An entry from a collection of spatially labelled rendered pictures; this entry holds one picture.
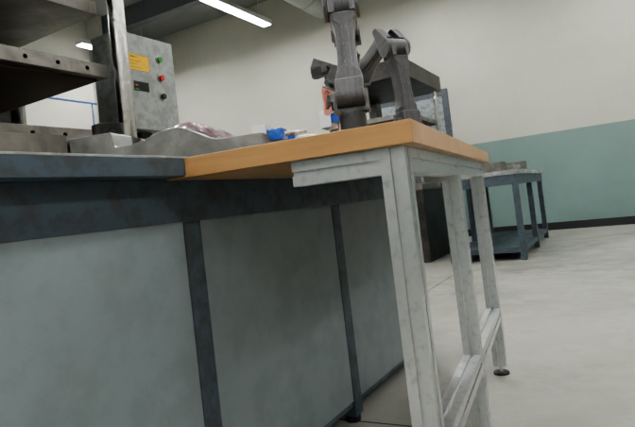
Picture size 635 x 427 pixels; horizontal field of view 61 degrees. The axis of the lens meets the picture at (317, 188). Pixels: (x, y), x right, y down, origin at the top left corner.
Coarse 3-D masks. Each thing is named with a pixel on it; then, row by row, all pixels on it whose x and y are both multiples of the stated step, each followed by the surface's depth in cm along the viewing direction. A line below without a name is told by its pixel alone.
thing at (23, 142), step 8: (0, 136) 95; (8, 136) 97; (16, 136) 98; (24, 136) 99; (32, 136) 101; (40, 136) 102; (48, 136) 103; (56, 136) 105; (64, 136) 106; (0, 144) 95; (8, 144) 96; (16, 144) 98; (24, 144) 99; (32, 144) 100; (40, 144) 102; (48, 144) 103; (56, 144) 105; (64, 144) 106; (56, 152) 104; (64, 152) 106
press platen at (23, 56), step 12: (0, 48) 167; (12, 48) 170; (24, 48) 174; (0, 60) 168; (12, 60) 170; (24, 60) 173; (36, 60) 177; (48, 60) 181; (60, 60) 185; (72, 60) 188; (84, 60) 193; (60, 72) 187; (72, 72) 189; (84, 72) 192; (96, 72) 197
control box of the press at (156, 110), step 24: (96, 48) 221; (144, 48) 226; (168, 48) 239; (144, 72) 225; (168, 72) 237; (96, 96) 222; (144, 96) 223; (168, 96) 235; (144, 120) 221; (168, 120) 233
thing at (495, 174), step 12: (492, 168) 502; (504, 168) 506; (516, 168) 550; (468, 180) 490; (492, 180) 479; (504, 180) 475; (516, 180) 470; (528, 180) 531; (540, 180) 615; (468, 192) 580; (516, 192) 470; (528, 192) 551; (540, 192) 631; (444, 204) 501; (468, 204) 581; (516, 204) 471; (540, 204) 631; (516, 216) 471; (492, 228) 659; (492, 240) 563; (504, 240) 549; (516, 240) 535; (528, 240) 522; (504, 252) 477
